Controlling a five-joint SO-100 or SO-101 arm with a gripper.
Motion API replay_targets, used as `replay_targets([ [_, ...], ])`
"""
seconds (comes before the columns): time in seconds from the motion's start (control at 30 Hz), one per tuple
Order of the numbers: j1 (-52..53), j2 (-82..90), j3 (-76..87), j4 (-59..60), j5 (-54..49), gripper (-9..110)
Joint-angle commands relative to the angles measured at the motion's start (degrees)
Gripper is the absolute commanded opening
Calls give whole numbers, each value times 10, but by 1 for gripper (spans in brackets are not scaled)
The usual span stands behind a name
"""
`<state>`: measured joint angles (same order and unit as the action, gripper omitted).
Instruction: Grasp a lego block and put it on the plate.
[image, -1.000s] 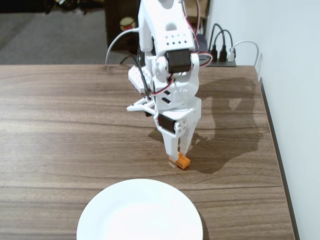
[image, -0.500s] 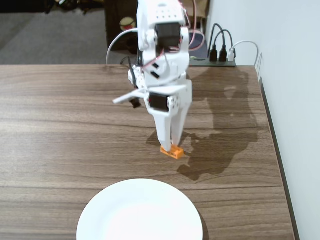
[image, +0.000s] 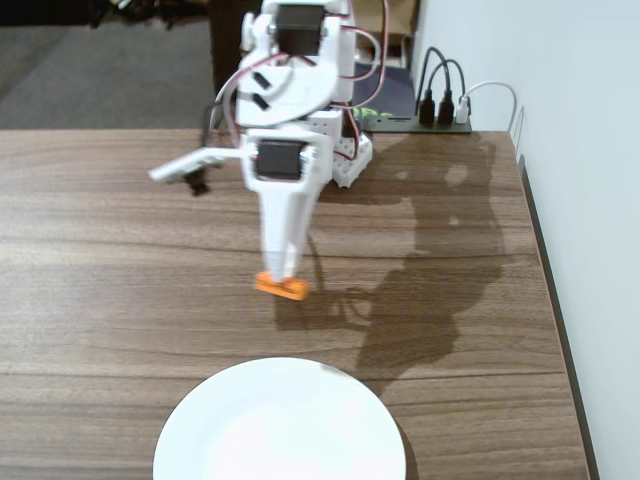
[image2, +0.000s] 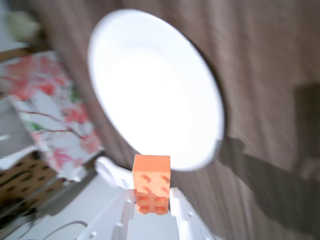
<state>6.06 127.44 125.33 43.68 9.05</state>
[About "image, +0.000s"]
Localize red white black servo wires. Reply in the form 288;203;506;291
344;0;394;109

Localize black power strip with plugs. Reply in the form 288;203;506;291
353;62;419;121

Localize white round plate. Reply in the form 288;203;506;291
152;356;407;480

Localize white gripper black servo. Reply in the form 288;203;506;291
239;128;332;280

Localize dark wooden cabinet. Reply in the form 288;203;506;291
207;0;251;132

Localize black plug with cable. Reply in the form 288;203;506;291
428;59;466;125
417;47;446;126

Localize black camera cable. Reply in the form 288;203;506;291
200;102;226;149

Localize black chair base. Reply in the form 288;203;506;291
84;0;211;30

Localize orange lego block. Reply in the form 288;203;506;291
254;270;309;301

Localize wrist camera on white bracket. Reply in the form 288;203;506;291
148;146;244;197

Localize white camera cable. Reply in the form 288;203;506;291
215;67;249;132

